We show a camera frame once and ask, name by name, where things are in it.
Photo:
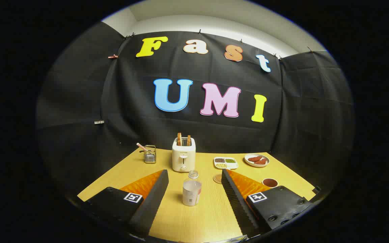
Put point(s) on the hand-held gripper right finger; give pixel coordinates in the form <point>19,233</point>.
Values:
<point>234,199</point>

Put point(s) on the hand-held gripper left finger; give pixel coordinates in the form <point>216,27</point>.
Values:
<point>154,199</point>

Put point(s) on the round cork coaster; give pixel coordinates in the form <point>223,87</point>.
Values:
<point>217,179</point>

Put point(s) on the clear juice bottle white label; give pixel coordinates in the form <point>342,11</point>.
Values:
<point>191,192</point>

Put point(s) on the white divided dish with grains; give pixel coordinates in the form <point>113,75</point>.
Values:
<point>225,163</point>

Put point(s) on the white round plate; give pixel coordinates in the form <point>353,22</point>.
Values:
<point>256,164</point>

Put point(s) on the wooden table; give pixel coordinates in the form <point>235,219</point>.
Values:
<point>201,222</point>

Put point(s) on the small glass jar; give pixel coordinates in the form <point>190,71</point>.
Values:
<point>150,156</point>

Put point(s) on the brown meat piece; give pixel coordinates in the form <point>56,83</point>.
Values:
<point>261,162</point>
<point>255,158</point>

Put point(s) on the white toaster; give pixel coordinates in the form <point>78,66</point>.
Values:
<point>183,158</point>

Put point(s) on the pink straw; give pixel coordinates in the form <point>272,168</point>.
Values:
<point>141,146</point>

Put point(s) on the toast slice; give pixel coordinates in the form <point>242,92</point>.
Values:
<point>188,140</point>
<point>179,139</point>

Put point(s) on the black table edge clamp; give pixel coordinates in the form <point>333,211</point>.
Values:
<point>316,190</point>

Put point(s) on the white clip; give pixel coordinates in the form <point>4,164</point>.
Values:
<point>99,122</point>

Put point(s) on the pink clothespin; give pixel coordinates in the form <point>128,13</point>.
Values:
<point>113,56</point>

